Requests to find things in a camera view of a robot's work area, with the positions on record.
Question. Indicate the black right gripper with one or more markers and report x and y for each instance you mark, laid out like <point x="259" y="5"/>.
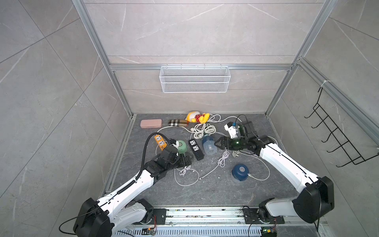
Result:
<point x="225" y="139"/>

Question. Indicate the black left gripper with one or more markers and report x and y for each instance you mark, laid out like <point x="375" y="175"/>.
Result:
<point x="182" y="162"/>

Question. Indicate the blue meat grinder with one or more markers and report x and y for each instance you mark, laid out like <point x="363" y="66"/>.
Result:
<point x="240" y="172"/>
<point x="208" y="144"/>

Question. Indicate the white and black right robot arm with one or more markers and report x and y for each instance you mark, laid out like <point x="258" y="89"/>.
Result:
<point x="315" y="194"/>

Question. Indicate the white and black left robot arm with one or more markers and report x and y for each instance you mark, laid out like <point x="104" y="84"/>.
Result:
<point x="113" y="212"/>

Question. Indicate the green meat grinder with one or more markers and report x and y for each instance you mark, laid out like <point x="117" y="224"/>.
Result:
<point x="181" y="146"/>

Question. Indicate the orange power strip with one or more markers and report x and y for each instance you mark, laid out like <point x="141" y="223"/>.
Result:
<point x="160" y="142"/>

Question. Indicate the black power strip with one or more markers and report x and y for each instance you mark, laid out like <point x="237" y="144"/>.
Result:
<point x="198" y="154"/>

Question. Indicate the yellow duck plush toy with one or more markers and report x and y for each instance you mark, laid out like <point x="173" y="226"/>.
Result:
<point x="196" y="116"/>

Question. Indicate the brown plaid pouch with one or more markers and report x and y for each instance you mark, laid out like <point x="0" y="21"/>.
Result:
<point x="178" y="122"/>

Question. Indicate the pink rectangular case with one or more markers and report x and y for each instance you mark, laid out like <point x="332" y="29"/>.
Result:
<point x="151" y="123"/>

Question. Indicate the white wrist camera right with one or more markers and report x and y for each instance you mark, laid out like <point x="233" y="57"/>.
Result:
<point x="231" y="128"/>

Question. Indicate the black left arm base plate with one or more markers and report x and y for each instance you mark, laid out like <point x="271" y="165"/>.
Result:
<point x="157" y="216"/>

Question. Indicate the white wire mesh basket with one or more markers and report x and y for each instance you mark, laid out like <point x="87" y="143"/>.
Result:
<point x="194" y="79"/>

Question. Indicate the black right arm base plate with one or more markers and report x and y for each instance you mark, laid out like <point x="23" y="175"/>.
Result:
<point x="258" y="215"/>

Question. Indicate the black wire hook rack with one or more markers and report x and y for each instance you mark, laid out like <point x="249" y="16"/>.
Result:
<point x="334" y="131"/>

